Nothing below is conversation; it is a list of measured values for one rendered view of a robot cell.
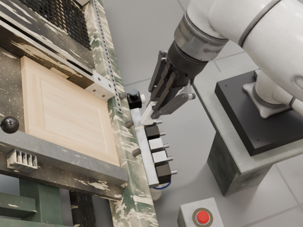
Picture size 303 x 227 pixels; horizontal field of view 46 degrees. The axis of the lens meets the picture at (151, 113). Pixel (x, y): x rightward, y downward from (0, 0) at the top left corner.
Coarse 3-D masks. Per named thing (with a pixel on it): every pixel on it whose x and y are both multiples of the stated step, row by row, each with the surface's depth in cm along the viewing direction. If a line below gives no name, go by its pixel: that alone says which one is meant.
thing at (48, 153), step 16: (0, 128) 87; (0, 144) 86; (16, 144) 88; (32, 144) 93; (48, 144) 98; (48, 160) 98; (64, 160) 101; (80, 160) 107; (96, 160) 114; (96, 176) 114; (112, 176) 118
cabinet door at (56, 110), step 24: (24, 72) 109; (48, 72) 119; (24, 96) 105; (48, 96) 113; (72, 96) 125; (96, 96) 139; (24, 120) 101; (48, 120) 108; (72, 120) 118; (96, 120) 131; (72, 144) 111; (96, 144) 124
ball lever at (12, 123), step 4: (8, 116) 75; (12, 116) 75; (4, 120) 74; (8, 120) 74; (12, 120) 74; (16, 120) 75; (0, 124) 77; (4, 124) 74; (8, 124) 74; (12, 124) 74; (16, 124) 75; (4, 128) 74; (8, 128) 74; (12, 128) 74; (16, 128) 75; (8, 132) 74; (12, 132) 75
